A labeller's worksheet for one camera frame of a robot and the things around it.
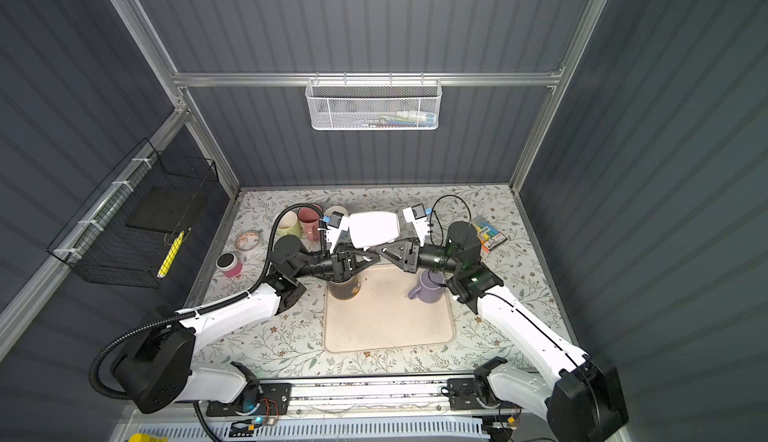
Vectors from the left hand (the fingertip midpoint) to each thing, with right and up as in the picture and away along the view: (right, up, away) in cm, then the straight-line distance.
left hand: (380, 259), depth 67 cm
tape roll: (-49, +1, +38) cm, 62 cm away
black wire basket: (-62, +6, +5) cm, 63 cm away
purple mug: (+14, -11, +18) cm, 25 cm away
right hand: (0, +1, 0) cm, 1 cm away
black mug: (-11, -13, +22) cm, 28 cm away
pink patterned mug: (-24, +9, +30) cm, 40 cm away
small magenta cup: (-49, -5, +26) cm, 56 cm away
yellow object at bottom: (-50, -36, -5) cm, 62 cm away
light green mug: (-34, +6, +38) cm, 51 cm away
